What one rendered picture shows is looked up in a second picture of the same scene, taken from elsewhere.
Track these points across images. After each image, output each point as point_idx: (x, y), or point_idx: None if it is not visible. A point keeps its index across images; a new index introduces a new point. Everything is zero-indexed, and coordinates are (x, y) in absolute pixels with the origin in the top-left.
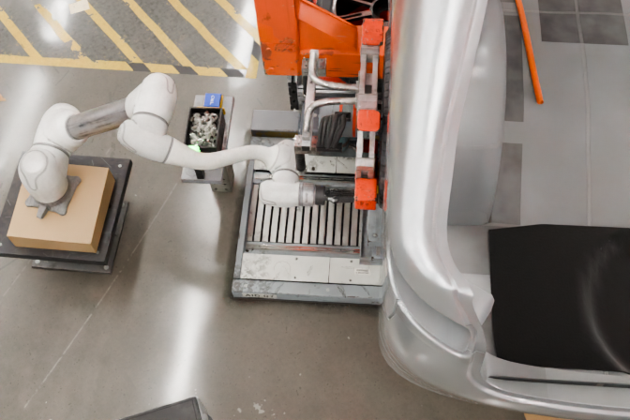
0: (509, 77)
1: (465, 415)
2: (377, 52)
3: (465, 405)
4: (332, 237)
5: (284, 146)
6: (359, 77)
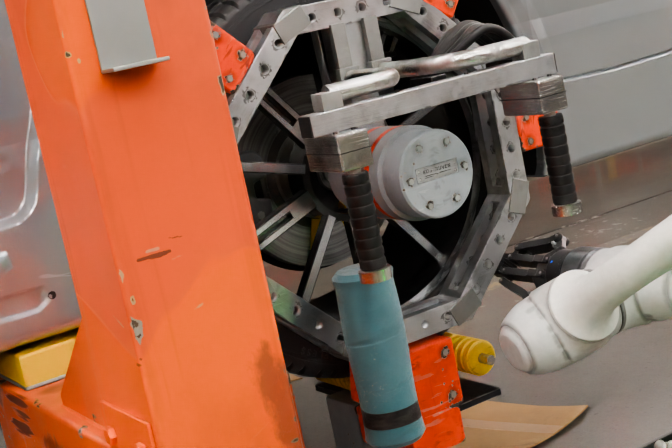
0: None
1: (647, 440)
2: (277, 10)
3: (633, 447)
4: None
5: (538, 291)
6: (344, 27)
